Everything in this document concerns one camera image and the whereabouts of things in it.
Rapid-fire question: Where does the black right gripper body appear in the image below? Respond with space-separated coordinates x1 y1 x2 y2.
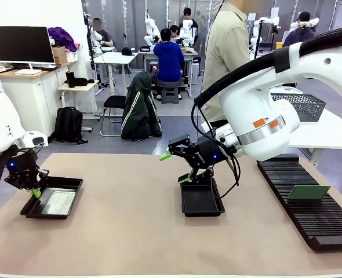
185 138 228 170

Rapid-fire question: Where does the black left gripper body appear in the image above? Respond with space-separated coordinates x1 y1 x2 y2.
5 152 42 180

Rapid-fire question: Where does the black plastic ESD tray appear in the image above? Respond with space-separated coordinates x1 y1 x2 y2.
19 175 84 220
180 177 226 218

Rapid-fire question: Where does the green perforated circuit board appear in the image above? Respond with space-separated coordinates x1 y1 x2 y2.
286 185 332 203
40 189 77 216

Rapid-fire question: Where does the grey plastic stool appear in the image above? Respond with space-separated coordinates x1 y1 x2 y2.
160 86 180 105

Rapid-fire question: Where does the dark green striped jacket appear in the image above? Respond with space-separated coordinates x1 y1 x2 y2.
120 71 163 142

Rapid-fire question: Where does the black backpack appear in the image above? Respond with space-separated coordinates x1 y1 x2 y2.
50 106 89 145

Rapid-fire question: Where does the white cabinet with wooden top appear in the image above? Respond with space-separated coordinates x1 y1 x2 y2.
0 62 82 140

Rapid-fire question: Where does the black office chair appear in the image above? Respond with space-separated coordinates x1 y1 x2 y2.
100 94 129 137

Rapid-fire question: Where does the seated person in blue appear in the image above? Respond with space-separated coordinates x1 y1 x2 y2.
152 28 185 101

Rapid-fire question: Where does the white background robot desk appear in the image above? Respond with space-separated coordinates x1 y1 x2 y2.
143 47 199 98

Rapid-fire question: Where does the small wooden top side table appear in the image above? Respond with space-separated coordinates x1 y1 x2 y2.
57 80 101 133

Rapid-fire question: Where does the black cloth bundle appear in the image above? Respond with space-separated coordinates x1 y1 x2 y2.
72 77 96 87

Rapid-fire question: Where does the white plastic bin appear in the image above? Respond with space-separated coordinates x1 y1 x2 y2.
271 86 304 95

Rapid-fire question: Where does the white standing desk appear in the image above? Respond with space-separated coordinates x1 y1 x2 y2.
93 52 139 89

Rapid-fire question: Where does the person in beige shirt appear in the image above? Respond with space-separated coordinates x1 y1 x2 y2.
201 0 252 128

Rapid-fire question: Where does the grey plastic mesh basket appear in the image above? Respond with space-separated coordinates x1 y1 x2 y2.
271 93 327 122

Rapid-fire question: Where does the brown cardboard box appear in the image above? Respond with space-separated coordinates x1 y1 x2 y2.
51 45 68 65

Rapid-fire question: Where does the person in black white jacket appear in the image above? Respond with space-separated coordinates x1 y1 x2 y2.
179 8 199 47

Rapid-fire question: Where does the white framed computer monitor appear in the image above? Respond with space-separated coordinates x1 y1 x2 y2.
0 25 57 75

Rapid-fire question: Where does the white work table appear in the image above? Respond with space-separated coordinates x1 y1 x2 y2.
288 108 342 167

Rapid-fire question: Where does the black slotted board rack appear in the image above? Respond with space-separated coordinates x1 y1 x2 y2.
256 153 342 252

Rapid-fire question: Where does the purple cloth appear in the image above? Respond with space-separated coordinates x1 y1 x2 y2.
48 27 81 53

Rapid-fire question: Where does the person in grey t-shirt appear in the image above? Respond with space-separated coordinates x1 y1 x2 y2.
92 17 114 47

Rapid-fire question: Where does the person in navy jacket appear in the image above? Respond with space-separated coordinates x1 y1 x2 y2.
282 11 315 47

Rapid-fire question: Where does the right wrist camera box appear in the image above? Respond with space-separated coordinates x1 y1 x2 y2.
201 121 244 151

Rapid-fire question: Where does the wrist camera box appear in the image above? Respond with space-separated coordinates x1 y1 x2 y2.
201 121 244 151
21 130 49 147

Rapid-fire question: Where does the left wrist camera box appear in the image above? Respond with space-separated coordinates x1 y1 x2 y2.
21 130 49 147

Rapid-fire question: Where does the right gripper thin black cable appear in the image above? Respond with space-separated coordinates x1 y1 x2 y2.
190 101 242 199

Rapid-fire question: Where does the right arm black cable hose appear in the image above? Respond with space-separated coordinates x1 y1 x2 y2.
194 24 342 105

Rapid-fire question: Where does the black camera tripod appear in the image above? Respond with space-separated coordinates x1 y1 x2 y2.
253 21 264 60
83 12 99 87

